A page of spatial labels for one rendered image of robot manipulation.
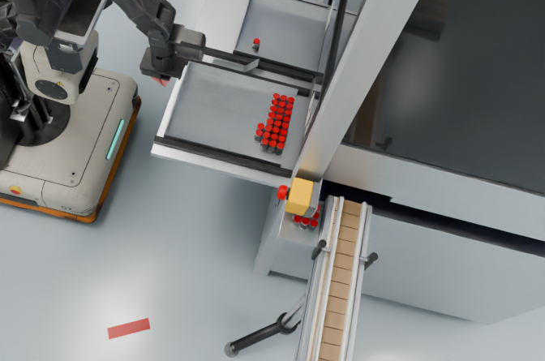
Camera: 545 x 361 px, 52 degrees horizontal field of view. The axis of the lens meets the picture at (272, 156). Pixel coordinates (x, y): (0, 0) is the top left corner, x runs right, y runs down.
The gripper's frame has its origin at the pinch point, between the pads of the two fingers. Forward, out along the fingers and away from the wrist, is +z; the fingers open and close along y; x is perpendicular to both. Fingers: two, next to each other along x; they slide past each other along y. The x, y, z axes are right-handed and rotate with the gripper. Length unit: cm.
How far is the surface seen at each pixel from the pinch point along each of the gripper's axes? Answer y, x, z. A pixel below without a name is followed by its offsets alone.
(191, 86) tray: 3.3, 13.8, 19.8
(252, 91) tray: 21.3, 17.6, 20.0
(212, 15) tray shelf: 2.4, 42.3, 19.7
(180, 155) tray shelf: 6.5, -9.1, 20.3
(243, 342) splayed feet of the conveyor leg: 39, -41, 100
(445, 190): 74, -12, -3
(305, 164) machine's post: 39.8, -12.3, 1.5
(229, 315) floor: 32, -31, 109
